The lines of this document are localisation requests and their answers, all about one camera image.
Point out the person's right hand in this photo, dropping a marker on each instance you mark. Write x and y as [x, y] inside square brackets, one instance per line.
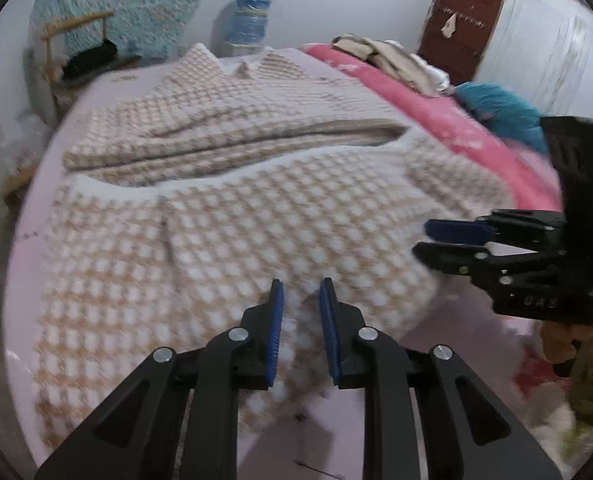
[556, 342]

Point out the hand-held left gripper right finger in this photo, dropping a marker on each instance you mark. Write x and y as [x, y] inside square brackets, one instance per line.
[330, 335]

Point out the white water dispenser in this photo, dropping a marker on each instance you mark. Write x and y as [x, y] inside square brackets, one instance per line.
[236, 50]

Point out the beige white checkered blanket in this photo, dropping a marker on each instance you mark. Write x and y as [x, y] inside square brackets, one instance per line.
[226, 210]

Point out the small wooden stool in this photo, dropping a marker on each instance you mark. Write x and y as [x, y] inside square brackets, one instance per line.
[19, 180]

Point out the wrapped blue water bottle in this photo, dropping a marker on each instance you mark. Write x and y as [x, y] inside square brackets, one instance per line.
[249, 20]

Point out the white garment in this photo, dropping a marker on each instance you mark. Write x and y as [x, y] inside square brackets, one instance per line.
[437, 79]

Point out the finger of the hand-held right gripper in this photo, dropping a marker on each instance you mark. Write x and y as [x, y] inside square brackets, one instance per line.
[451, 257]
[456, 231]

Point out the white panelled wardrobe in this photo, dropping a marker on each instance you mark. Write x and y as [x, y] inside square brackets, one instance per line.
[541, 45]

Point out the white plastic bag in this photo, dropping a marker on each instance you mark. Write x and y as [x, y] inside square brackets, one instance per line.
[26, 135]

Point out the beige clothes pile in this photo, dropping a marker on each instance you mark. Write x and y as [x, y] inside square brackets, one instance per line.
[391, 57]

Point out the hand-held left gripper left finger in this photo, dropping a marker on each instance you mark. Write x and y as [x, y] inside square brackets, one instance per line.
[275, 335]

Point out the brown wooden door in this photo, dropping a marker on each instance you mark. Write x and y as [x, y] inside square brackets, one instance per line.
[456, 55]

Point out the wooden chair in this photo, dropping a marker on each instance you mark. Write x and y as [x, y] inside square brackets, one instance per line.
[129, 61]

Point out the black bag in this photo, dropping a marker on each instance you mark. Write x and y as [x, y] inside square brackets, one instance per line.
[89, 60]

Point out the pink floral blanket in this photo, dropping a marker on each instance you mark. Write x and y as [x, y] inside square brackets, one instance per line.
[426, 105]

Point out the hanging beige sock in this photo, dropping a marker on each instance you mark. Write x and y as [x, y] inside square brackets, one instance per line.
[449, 27]

